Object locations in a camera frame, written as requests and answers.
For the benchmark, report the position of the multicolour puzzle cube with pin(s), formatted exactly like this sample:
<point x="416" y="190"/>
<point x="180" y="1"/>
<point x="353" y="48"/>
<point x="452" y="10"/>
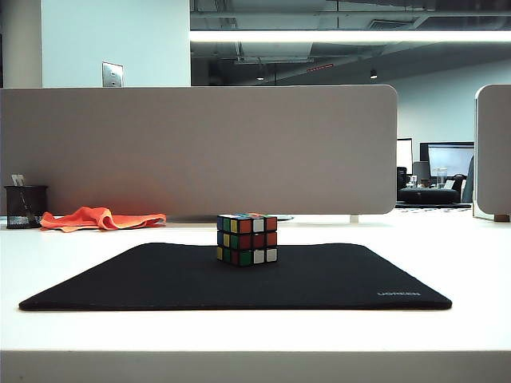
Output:
<point x="247" y="239"/>

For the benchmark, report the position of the black fabric mouse pad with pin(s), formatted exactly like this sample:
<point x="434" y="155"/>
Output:
<point x="159" y="279"/>

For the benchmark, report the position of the wide grey desk divider panel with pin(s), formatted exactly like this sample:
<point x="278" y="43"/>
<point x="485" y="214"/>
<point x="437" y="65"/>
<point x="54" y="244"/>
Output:
<point x="199" y="151"/>

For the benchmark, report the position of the flat grey monitor stand base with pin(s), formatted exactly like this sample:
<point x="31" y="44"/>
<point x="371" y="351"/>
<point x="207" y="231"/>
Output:
<point x="191" y="218"/>

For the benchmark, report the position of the red LED ceiling sign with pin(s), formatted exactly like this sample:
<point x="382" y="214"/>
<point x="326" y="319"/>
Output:
<point x="320" y="68"/>

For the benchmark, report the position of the white background board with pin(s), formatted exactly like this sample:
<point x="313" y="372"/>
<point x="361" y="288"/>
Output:
<point x="404" y="153"/>

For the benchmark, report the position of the orange cloth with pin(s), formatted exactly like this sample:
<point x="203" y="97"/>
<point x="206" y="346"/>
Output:
<point x="100" y="219"/>

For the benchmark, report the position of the dark round lounge seat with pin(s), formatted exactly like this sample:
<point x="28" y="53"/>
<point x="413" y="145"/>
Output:
<point x="427" y="196"/>

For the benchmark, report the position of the long white ceiling light strip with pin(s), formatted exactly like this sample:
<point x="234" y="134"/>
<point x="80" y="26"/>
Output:
<point x="339" y="36"/>

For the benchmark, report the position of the clear glass bottle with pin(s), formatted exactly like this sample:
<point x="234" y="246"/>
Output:
<point x="441" y="177"/>

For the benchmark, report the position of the large background display screen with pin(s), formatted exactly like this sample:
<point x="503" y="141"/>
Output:
<point x="447" y="157"/>

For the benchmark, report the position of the black mesh pen holder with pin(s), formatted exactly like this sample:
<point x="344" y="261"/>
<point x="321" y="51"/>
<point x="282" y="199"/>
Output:
<point x="24" y="207"/>

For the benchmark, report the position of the silver clip in pen holder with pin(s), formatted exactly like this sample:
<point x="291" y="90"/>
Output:
<point x="17" y="180"/>

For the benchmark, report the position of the narrow-view grey desk divider panel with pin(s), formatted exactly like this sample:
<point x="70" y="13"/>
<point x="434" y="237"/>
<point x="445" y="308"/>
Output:
<point x="495" y="151"/>

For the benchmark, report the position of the brown divider foot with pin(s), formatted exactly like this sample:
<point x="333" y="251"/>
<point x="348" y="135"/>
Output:
<point x="501" y="218"/>

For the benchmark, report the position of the white divider foot bracket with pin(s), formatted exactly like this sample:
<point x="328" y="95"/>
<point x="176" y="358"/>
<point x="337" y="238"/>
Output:
<point x="354" y="218"/>

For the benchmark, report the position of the metal wall switch plate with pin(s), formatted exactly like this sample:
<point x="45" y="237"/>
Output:
<point x="112" y="74"/>

